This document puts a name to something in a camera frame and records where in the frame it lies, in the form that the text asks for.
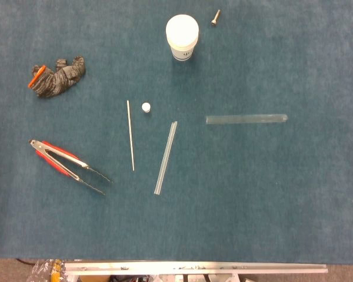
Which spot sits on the small white cap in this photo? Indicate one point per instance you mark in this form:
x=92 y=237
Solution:
x=146 y=107

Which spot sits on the clear glass test tube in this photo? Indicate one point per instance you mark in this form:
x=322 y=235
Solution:
x=247 y=119

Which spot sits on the clear plastic strip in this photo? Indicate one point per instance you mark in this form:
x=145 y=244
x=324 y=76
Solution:
x=166 y=157

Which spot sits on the thin white stirring rod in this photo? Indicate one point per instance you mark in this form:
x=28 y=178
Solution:
x=130 y=135

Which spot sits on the blue felt table cloth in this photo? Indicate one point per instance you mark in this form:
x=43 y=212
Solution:
x=253 y=191

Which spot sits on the stacked white paper cups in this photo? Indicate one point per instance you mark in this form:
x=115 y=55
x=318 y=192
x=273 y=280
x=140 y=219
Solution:
x=182 y=32

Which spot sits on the small metal bolt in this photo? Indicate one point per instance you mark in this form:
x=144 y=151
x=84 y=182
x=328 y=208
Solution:
x=215 y=19

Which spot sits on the black glove with orange cuff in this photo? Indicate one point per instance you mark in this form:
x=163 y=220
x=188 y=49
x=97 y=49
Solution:
x=59 y=79

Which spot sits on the crumpled clear plastic bag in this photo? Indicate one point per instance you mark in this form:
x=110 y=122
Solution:
x=44 y=270

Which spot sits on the aluminium profile rail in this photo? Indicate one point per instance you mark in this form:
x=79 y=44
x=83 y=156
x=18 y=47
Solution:
x=194 y=268

